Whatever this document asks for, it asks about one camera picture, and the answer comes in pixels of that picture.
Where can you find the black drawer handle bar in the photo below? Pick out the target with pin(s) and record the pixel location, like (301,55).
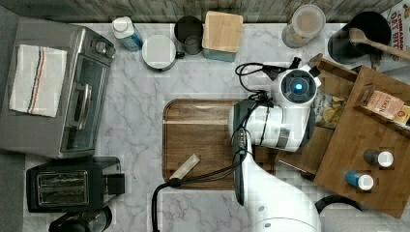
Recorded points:
(303,173)

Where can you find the wooden drawer cabinet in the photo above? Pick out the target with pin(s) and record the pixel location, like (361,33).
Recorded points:
(358,131)

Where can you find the wooden cutting board tray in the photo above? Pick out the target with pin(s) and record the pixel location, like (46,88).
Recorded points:
(196,127)

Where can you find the white round lidded jar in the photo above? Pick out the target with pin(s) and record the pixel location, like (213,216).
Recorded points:
(160,53)

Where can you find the teal canister with wooden lid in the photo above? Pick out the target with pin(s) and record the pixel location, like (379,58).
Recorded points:
(222,36)

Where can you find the dark metal cup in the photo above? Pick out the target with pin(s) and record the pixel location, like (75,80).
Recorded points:
(188,31)

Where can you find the white capped blue bottle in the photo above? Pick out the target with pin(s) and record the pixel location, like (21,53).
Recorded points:
(125,32)

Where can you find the chips snack bag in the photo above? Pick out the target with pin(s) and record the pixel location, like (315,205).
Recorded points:
(328,110)

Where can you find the glass jar with white lid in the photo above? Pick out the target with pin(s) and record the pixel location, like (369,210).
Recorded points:
(306,23)

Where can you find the black utensil pot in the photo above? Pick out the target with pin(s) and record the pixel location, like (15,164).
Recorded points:
(348,44)

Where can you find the black slot toaster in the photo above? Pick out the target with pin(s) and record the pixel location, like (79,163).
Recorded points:
(74,185)

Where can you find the black coffee maker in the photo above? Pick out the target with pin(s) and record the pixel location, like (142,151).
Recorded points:
(85,221)

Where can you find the silver toaster oven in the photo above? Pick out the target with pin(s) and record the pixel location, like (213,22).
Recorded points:
(73,131)

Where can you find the striped white dish towel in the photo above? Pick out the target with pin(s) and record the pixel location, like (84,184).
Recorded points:
(39,76)

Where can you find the wooden spoon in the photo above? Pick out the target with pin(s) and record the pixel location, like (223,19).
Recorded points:
(377,43)

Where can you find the blue spice shaker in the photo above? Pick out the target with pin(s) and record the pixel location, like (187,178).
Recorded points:
(359,180)

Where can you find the pink tea box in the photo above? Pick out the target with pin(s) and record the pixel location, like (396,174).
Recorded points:
(384,104)

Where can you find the grey spice shaker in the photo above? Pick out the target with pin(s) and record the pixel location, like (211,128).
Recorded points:
(379,158)

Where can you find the yellow packet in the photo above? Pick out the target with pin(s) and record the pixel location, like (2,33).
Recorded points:
(403,115)

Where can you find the cereal box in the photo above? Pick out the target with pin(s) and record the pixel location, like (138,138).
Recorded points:
(398,17)

